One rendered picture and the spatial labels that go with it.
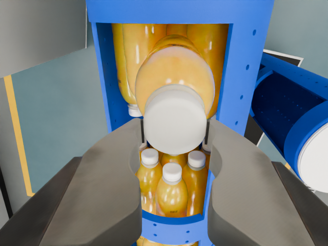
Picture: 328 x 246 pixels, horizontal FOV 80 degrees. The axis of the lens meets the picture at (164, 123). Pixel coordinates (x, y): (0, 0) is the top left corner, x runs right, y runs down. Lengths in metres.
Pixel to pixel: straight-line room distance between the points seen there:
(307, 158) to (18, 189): 2.63
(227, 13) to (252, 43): 0.06
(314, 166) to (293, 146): 0.07
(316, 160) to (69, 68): 1.56
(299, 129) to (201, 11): 0.49
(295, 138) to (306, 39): 1.14
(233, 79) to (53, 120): 1.80
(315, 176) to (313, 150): 0.10
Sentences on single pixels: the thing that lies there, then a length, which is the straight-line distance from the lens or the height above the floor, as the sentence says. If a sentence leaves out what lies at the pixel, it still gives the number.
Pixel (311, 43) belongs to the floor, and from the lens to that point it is 1.74.
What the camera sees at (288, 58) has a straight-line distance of 1.52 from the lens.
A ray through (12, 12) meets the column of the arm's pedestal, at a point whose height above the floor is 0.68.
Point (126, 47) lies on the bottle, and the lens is 0.34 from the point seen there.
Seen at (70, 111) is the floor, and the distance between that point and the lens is 1.84.
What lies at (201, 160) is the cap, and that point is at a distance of 0.44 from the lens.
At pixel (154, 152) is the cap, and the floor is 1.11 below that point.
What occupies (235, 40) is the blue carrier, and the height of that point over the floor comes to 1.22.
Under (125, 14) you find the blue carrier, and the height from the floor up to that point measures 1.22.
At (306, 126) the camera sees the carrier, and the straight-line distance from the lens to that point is 0.65.
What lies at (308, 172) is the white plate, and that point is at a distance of 0.69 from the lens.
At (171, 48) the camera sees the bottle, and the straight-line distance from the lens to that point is 0.17.
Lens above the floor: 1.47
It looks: 61 degrees down
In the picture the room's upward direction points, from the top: 174 degrees counter-clockwise
